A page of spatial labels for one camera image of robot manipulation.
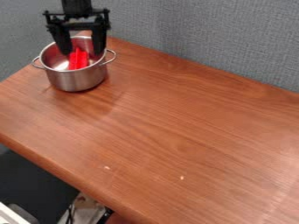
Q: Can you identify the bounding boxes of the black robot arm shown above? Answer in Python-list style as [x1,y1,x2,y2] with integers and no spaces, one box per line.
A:
[42,0,110,55]

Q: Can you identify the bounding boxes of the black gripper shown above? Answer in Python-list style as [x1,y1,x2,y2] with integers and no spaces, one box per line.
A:
[42,9,110,55]

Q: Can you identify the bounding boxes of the red block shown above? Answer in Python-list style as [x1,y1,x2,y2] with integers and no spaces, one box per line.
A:
[69,47,89,70]

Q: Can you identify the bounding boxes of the white object at corner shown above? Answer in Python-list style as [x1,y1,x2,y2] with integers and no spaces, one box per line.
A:
[0,202,30,224]

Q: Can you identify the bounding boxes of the white table leg frame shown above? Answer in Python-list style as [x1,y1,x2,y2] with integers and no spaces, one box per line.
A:
[57,192,113,224]

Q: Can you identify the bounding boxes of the stainless steel pot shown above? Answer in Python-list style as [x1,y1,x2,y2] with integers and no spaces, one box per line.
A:
[31,36,117,92]

